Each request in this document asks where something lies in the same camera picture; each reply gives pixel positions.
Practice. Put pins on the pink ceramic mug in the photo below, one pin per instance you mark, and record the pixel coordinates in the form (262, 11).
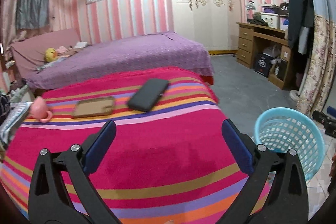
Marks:
(40, 111)

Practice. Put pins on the patterned white cloth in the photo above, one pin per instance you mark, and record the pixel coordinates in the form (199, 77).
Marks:
(17, 112)

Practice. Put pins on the black box under desk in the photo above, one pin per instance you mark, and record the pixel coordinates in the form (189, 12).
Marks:
(263, 64)

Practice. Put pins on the white storage box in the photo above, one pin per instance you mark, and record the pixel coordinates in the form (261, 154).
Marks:
(273, 20)

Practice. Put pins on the floral curtain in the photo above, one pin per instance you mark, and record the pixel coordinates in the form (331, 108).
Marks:
(321, 68)

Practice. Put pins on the yellow duck plush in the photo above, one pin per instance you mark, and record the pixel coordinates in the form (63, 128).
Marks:
(51, 55)

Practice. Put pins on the striped pink red blanket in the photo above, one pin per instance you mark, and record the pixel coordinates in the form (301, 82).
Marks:
(170, 164)

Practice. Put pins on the purple dotted bedspread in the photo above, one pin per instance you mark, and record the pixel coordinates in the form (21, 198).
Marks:
(166, 49)

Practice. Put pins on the light blue plastic basket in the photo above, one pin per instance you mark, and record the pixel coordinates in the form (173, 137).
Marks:
(281, 129)

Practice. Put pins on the tan phone case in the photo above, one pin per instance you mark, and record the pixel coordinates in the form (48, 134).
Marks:
(94, 107)

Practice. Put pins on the white wardrobe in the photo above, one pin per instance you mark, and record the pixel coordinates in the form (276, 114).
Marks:
(213, 23)

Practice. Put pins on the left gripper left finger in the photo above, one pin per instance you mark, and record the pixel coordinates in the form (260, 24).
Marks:
(49, 199)

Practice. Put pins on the black hanging clothes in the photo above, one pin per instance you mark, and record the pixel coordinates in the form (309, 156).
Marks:
(301, 32)

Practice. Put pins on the black wallet pouch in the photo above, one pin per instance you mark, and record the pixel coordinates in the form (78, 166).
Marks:
(148, 95)

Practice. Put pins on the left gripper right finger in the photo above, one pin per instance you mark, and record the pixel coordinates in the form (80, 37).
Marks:
(275, 190)

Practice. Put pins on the pink headboard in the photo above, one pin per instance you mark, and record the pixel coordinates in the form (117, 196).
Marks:
(30, 53)

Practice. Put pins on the wooden desk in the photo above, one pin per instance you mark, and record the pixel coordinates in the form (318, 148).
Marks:
(255, 39)

